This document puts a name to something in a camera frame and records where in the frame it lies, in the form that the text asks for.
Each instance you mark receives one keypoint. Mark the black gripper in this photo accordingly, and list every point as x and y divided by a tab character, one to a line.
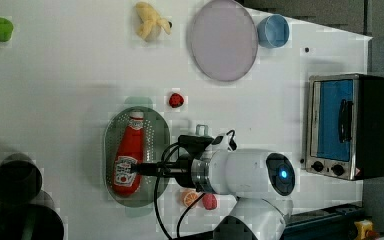
182	174

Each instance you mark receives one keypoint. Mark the red ketchup bottle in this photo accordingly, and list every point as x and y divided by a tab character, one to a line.
129	152

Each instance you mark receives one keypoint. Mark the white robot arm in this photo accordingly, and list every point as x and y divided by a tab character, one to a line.
261	180

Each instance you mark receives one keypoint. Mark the orange slice toy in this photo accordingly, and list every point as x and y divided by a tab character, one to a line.
188	196

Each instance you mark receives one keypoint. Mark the teal metal mug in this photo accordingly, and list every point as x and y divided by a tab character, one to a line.
202	130

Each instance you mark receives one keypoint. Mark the small red strawberry toy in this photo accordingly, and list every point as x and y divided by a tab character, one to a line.
176	100

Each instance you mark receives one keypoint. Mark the dark round container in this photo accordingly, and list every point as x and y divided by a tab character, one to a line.
20	179

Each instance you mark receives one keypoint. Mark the yellow peeled banana toy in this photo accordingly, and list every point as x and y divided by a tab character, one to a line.
150	19

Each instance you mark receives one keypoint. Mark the round lilac plate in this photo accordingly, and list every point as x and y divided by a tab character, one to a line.
224	40

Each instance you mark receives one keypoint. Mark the blue bowl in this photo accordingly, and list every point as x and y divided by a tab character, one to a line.
273	31

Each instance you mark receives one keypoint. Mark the dark blue bin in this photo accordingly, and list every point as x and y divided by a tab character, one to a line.
333	223

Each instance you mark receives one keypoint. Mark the silver toaster oven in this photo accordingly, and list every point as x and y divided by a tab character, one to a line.
345	126

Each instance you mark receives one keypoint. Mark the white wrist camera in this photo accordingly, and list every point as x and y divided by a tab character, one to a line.
196	146

